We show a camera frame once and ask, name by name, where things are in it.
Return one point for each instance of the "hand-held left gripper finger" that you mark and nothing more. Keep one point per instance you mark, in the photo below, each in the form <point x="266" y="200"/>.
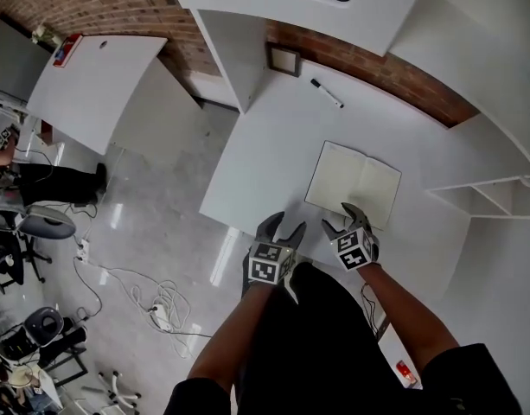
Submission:
<point x="266" y="229"/>
<point x="298" y="237"/>

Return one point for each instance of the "small red object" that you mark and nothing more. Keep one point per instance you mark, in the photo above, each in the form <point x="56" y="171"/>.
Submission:
<point x="405" y="371"/>

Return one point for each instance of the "person's black clothing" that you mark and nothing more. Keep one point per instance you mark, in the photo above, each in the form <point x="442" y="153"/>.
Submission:
<point x="316" y="353"/>

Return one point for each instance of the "grey office chair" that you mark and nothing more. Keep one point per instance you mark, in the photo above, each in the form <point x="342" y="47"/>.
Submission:
<point x="48" y="223"/>

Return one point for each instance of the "white desk with hutch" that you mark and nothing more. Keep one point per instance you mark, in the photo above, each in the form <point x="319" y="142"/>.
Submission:
<point x="269" y="162"/>

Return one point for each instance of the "blue cover notebook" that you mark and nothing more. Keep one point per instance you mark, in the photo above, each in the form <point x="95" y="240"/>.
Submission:
<point x="351" y="180"/>

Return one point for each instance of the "black office chair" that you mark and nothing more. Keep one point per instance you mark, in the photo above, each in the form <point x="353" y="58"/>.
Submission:
<point x="5" y="257"/>

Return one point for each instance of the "red book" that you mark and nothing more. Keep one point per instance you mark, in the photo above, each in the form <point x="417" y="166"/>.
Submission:
<point x="67" y="50"/>

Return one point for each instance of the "grey round appliance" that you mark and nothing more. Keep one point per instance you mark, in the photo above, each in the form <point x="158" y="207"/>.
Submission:
<point x="44" y="324"/>

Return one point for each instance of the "person's right forearm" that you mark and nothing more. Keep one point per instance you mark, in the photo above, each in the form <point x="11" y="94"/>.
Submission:
<point x="411" y="318"/>

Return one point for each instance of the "grey cabinet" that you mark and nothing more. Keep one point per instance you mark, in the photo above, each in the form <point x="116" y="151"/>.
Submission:
<point x="9" y="63"/>

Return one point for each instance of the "small flower bunch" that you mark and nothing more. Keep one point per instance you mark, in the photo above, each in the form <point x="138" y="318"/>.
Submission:
<point x="46" y="35"/>

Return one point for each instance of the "white chair base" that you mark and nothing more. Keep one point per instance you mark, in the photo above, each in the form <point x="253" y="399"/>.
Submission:
<point x="115" y="387"/>

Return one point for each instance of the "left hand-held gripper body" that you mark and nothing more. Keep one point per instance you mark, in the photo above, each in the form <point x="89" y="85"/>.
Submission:
<point x="264" y="266"/>

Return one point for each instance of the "dark picture frame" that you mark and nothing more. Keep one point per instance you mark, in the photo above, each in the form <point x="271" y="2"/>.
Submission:
<point x="284" y="59"/>

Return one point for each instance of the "person's left forearm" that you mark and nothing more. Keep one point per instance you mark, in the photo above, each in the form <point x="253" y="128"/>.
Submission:
<point x="234" y="335"/>

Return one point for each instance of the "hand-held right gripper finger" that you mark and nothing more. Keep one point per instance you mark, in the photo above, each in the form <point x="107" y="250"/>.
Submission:
<point x="336" y="233"/>
<point x="360" y="221"/>

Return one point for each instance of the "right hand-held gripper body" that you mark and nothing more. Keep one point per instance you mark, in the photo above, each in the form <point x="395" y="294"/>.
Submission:
<point x="355" y="251"/>

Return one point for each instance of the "black and white marker pen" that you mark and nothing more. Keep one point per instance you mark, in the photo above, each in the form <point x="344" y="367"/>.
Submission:
<point x="327" y="93"/>

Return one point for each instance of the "black metal frame stand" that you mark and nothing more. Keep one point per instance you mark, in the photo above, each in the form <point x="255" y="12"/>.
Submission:
<point x="68" y="344"/>

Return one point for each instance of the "small white table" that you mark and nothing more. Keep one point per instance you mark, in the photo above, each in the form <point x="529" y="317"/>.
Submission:
<point x="96" y="89"/>

